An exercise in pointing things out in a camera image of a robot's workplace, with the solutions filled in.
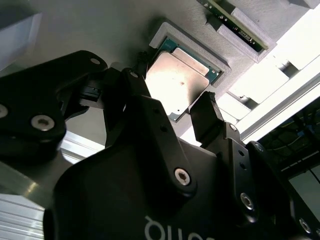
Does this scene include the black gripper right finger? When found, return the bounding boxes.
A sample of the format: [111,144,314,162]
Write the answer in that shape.
[189,90,320,240]

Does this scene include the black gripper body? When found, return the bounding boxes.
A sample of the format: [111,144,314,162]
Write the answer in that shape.
[42,140,276,240]

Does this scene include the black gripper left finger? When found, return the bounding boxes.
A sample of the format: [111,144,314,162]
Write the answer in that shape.
[0,50,199,201]

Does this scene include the silver CPU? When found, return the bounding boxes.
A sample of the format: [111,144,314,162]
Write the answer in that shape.
[144,37,224,124]

